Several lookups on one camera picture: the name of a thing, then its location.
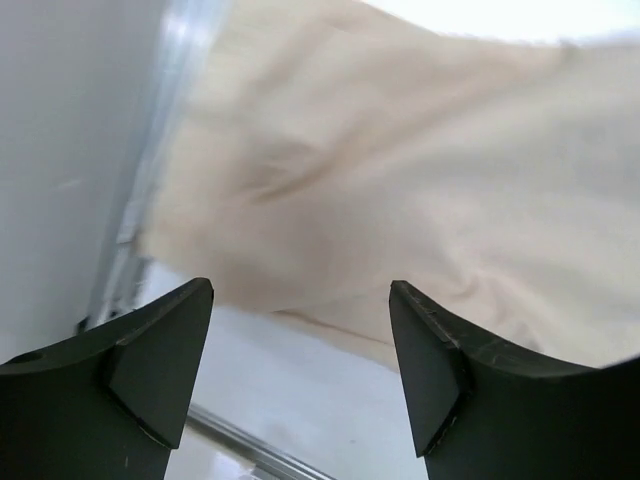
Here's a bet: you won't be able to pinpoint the front aluminium rail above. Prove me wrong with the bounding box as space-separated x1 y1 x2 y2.
186 403 334 480

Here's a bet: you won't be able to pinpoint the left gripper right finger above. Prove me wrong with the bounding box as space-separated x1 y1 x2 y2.
389 281 639 480

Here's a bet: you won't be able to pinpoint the beige trousers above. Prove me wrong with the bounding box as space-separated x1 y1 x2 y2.
140 1 639 368

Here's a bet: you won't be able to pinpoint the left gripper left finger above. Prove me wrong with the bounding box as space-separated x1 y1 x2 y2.
1 278 214 479

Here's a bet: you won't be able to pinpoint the left aluminium frame rail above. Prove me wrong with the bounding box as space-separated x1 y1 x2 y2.
76 1 230 333

